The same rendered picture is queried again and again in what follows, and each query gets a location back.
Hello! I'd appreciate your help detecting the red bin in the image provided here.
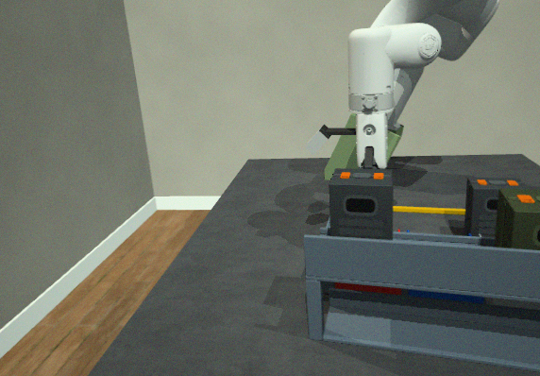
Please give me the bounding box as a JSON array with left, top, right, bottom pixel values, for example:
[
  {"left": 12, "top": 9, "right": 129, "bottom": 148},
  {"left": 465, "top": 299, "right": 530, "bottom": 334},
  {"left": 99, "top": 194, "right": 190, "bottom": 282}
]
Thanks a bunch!
[{"left": 335, "top": 282, "right": 401, "bottom": 295}]

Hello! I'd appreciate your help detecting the grey open bin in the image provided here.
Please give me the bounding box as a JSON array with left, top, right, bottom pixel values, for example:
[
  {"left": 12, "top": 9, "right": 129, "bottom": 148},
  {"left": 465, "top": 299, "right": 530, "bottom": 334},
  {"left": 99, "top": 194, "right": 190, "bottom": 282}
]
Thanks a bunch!
[{"left": 485, "top": 298, "right": 540, "bottom": 310}]

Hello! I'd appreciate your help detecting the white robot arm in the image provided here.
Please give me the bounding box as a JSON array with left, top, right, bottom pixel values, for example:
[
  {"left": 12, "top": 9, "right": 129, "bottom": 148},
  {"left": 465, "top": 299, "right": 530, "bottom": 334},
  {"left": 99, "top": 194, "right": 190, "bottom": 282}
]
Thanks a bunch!
[{"left": 304, "top": 0, "right": 499, "bottom": 154}]

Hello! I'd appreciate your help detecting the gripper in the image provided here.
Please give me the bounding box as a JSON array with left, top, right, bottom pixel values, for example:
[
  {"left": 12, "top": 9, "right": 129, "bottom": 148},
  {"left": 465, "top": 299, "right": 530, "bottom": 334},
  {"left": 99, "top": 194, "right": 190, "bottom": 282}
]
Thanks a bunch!
[{"left": 349, "top": 107, "right": 394, "bottom": 169}]

